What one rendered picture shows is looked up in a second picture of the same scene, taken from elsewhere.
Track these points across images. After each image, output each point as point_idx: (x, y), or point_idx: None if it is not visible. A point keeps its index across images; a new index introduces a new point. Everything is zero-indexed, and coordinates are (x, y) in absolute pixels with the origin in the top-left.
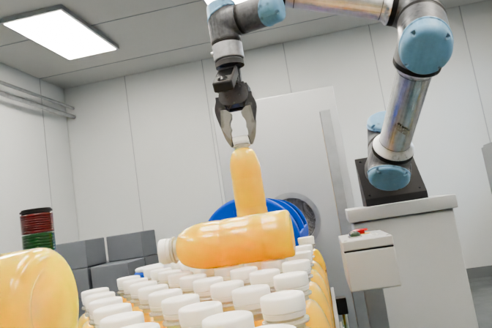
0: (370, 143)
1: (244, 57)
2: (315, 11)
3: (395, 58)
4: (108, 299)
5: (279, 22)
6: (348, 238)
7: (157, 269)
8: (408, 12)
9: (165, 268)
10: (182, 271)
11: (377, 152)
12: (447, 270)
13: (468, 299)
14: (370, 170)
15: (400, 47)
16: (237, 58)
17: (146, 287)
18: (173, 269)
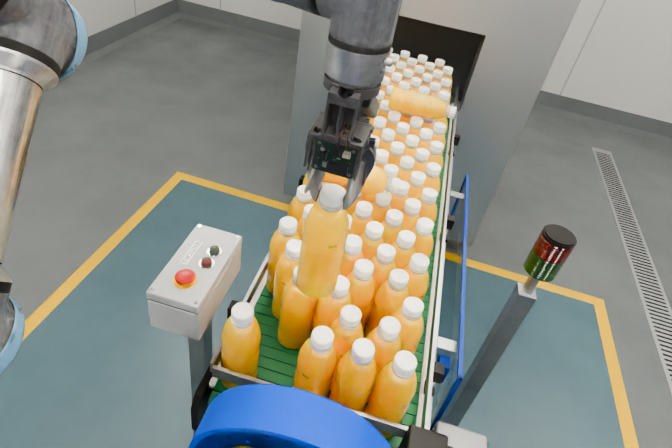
0: None
1: (323, 67)
2: None
3: (57, 57)
4: (406, 158)
5: None
6: (219, 257)
7: (410, 237)
8: None
9: (404, 238)
10: (383, 197)
11: (11, 280)
12: None
13: None
14: (16, 331)
15: (83, 38)
16: None
17: (395, 170)
18: (393, 216)
